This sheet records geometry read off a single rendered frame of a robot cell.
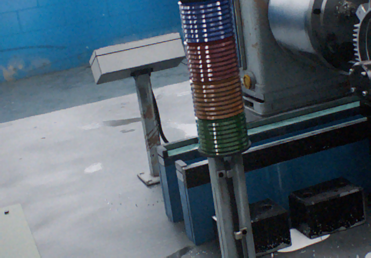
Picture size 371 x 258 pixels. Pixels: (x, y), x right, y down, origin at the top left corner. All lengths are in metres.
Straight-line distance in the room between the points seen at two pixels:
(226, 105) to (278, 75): 0.90
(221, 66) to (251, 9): 0.88
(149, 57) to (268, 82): 0.42
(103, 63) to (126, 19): 5.54
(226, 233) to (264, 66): 0.86
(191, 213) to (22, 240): 0.29
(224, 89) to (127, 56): 0.57
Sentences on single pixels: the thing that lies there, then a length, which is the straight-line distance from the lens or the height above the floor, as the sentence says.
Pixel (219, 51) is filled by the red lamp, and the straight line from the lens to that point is 0.81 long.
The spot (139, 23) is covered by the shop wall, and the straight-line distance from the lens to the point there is 6.93.
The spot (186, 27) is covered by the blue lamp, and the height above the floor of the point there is 1.18.
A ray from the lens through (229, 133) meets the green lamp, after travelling 0.83.
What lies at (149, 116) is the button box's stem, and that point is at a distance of 1.41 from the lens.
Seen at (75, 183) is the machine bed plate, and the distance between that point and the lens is 1.52.
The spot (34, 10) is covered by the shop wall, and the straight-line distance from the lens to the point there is 6.72.
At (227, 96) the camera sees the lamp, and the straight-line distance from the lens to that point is 0.82.
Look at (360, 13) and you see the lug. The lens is 1.37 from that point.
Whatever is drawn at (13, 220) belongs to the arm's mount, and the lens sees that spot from 1.32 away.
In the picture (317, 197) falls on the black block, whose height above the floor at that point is 0.86.
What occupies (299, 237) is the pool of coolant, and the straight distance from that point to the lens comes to 1.15.
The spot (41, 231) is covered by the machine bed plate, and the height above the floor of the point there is 0.80.
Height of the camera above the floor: 1.32
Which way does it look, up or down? 16 degrees down
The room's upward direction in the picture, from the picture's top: 9 degrees counter-clockwise
